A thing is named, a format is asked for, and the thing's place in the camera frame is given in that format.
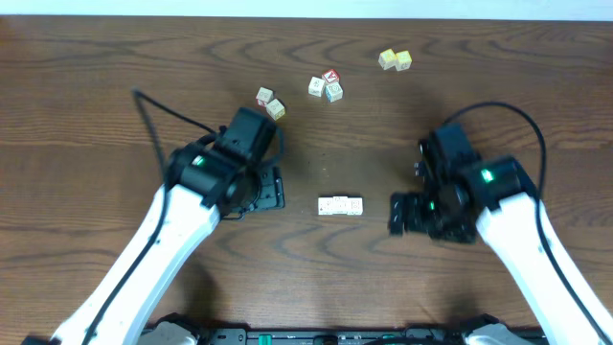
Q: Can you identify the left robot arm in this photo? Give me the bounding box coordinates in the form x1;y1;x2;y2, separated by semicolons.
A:
47;107;284;344

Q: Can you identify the yellow block right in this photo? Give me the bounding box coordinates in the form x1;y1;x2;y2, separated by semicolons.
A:
396;51;413;72

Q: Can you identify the white block yellow edge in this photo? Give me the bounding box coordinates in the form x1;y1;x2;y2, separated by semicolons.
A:
265;99;286;121

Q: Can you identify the red letter block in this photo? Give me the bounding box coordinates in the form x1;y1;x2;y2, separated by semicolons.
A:
322;69;340;83

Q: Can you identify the white block letter O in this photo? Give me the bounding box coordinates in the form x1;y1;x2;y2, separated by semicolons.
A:
332;196;351;215

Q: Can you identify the white block near centre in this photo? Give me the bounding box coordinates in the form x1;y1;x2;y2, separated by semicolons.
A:
307;77;325;98

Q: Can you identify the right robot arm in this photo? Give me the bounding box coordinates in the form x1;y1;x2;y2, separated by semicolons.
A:
389;124;612;344

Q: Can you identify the white block letter A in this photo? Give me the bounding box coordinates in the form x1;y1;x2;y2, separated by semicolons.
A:
318;197;335;216

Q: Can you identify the white block red edge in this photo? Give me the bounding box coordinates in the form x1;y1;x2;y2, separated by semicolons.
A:
256;87;274;107

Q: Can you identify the yellow block left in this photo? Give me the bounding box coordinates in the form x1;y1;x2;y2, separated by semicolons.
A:
378;49;397;70

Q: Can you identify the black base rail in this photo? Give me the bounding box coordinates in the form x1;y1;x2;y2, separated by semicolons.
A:
138;322;464;345

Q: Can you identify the white block with picture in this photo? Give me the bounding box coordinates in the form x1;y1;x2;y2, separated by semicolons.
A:
347;197;363;216

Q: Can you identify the white block blue edge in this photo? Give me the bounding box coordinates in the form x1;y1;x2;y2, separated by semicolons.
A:
325;81;344;103

